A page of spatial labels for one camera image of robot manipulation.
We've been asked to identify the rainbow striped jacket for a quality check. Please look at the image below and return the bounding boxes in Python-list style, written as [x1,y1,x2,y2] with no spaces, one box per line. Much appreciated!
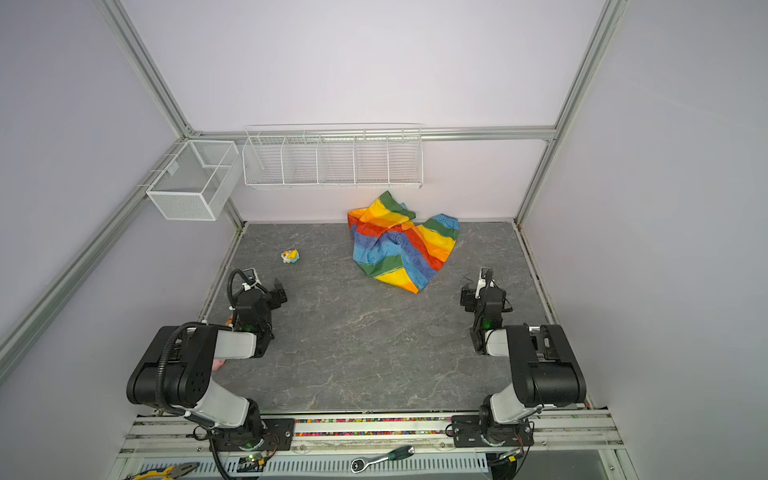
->
[347,191,460,294]

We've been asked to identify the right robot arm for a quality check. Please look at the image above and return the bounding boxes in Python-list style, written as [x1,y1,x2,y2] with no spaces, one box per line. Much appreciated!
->
[460,282,587,446]

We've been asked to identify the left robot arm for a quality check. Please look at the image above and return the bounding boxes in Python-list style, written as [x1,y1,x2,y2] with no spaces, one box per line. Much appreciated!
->
[126,269,287,451]

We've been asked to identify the small yellow duck toy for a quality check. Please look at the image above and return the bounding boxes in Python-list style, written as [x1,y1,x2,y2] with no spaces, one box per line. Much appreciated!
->
[281,249,300,264]

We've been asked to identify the white mesh box basket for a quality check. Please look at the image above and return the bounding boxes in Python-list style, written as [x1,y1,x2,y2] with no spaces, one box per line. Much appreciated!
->
[147,140,242,221]

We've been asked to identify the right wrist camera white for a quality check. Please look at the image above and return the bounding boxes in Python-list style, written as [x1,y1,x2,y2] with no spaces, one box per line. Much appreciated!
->
[475,268,488,299]

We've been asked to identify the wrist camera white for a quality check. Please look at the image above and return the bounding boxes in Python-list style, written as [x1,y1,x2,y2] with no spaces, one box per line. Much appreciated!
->
[475,268,488,299]
[241,268,260,288]

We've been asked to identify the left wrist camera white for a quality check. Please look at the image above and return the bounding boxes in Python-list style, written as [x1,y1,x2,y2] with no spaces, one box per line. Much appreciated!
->
[241,268,260,288]

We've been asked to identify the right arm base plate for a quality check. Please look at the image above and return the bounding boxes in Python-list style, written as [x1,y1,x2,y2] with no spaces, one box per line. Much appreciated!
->
[446,414,534,448]

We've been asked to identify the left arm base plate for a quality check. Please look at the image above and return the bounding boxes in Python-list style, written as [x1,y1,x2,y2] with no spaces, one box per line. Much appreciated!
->
[212,417,296,452]

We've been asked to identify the white slotted cable duct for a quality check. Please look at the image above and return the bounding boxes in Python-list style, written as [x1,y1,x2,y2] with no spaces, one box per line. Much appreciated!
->
[136,453,490,479]

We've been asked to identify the long white wire basket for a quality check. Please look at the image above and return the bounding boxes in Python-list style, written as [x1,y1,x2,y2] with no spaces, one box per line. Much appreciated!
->
[241,123,424,189]

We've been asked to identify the yellow handled pliers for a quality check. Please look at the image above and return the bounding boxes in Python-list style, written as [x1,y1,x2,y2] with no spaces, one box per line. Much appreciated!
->
[128,462,200,480]

